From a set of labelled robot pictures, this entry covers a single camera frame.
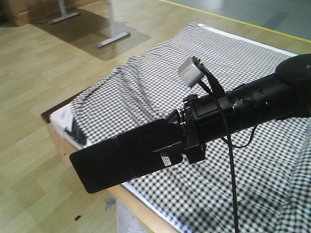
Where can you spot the grey desk leg far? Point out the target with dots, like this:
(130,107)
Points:
(64,14)

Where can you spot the black white checkered blanket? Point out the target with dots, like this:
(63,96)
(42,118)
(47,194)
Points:
(296,211)

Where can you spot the wooden bed frame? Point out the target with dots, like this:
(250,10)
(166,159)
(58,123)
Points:
(144,213)

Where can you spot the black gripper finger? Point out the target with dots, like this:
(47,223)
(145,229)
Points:
(161,135)

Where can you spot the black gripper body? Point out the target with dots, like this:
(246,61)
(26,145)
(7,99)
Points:
(203,123)

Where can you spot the grey desk leg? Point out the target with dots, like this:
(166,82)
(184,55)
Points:
(114,35)
(64,14)

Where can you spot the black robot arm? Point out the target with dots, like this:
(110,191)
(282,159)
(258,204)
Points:
(284,94)

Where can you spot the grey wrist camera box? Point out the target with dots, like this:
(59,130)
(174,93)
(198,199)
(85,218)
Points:
(189,72)

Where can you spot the black white checkered bedsheet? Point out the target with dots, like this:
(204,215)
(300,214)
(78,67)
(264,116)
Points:
(209,129)

